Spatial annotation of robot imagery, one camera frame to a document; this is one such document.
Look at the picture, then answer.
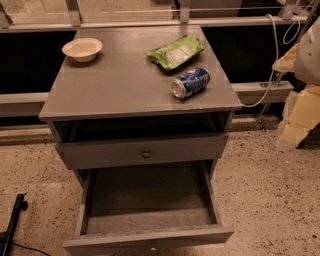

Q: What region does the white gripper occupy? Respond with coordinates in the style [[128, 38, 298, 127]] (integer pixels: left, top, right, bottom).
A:
[[272, 17, 320, 151]]

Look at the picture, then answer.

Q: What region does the blue pepsi can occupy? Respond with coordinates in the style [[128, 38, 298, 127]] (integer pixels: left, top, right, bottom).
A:
[[171, 68, 210, 99]]

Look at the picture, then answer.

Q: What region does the grey wooden drawer cabinet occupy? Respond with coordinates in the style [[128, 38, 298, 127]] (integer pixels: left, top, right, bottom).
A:
[[38, 25, 243, 256]]

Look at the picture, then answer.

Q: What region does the round top drawer knob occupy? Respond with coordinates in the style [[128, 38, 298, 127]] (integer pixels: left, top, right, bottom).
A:
[[143, 149, 151, 159]]

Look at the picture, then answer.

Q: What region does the round drawer knob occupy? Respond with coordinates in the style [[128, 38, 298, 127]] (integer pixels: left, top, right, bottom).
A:
[[143, 149, 151, 159], [149, 246, 158, 253]]

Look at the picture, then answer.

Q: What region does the open grey middle drawer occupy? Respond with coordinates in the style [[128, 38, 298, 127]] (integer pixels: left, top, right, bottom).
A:
[[63, 161, 233, 256]]

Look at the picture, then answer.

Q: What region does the round middle drawer knob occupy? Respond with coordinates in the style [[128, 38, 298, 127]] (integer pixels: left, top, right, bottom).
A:
[[149, 246, 158, 253]]

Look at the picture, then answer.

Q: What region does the green chip bag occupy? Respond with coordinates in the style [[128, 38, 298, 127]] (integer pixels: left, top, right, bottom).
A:
[[145, 35, 204, 71]]

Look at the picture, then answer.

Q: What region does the white ceramic bowl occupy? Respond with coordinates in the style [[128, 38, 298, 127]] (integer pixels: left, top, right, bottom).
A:
[[62, 38, 103, 63]]

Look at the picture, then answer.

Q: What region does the black stand on floor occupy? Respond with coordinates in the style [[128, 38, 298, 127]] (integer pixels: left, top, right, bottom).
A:
[[0, 194, 28, 256]]

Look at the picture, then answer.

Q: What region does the white hanging cable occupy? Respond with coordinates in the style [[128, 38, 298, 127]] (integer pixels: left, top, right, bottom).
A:
[[241, 13, 302, 109]]

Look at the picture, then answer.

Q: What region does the metal railing frame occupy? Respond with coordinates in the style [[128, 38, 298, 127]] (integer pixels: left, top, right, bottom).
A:
[[0, 0, 319, 33]]

